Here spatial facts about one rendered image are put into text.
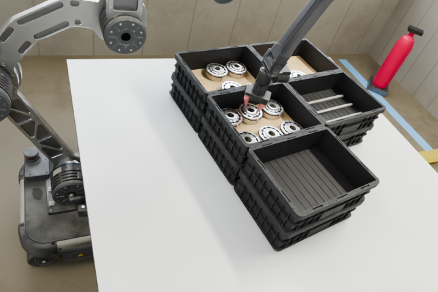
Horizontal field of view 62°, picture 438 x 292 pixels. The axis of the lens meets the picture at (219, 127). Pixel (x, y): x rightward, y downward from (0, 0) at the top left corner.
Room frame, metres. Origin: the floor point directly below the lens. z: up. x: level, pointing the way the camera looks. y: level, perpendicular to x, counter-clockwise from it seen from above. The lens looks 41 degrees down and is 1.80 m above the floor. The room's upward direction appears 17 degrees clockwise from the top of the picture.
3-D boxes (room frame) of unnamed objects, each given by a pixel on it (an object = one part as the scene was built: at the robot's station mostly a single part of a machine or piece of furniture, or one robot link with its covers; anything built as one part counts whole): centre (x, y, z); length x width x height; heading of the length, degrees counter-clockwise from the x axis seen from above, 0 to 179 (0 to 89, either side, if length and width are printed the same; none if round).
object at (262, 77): (1.23, -0.12, 1.04); 0.07 x 0.06 x 0.07; 123
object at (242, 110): (1.23, -0.11, 0.86); 0.10 x 0.10 x 0.01
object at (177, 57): (1.40, 0.04, 0.92); 0.40 x 0.30 x 0.02; 132
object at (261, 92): (1.23, -0.11, 0.98); 0.10 x 0.07 x 0.07; 86
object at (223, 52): (1.40, 0.04, 0.87); 0.40 x 0.30 x 0.11; 132
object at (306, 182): (0.95, -0.36, 0.87); 0.40 x 0.30 x 0.11; 132
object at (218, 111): (1.17, -0.16, 0.92); 0.40 x 0.30 x 0.02; 132
